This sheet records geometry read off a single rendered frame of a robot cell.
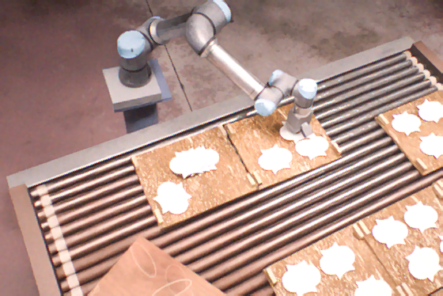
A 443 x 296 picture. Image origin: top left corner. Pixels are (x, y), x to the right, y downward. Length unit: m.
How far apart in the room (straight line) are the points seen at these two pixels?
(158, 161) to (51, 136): 1.44
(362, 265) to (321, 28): 2.55
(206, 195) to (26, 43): 2.36
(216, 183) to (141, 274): 0.49
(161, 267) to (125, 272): 0.12
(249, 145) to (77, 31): 2.22
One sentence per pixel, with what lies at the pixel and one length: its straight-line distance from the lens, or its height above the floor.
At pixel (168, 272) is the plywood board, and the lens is 1.76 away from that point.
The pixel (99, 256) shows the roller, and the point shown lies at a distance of 1.95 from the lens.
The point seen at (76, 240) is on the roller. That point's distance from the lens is 1.99.
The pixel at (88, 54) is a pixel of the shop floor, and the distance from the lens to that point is 3.85.
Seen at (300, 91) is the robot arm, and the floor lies 1.24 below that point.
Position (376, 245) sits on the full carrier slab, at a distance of 2.02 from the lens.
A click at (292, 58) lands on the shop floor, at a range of 3.85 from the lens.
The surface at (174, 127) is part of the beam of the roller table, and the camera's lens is 2.21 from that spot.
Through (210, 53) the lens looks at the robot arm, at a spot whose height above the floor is 1.34.
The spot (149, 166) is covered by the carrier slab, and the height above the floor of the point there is 0.94.
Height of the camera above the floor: 2.69
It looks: 52 degrees down
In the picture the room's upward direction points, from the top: 10 degrees clockwise
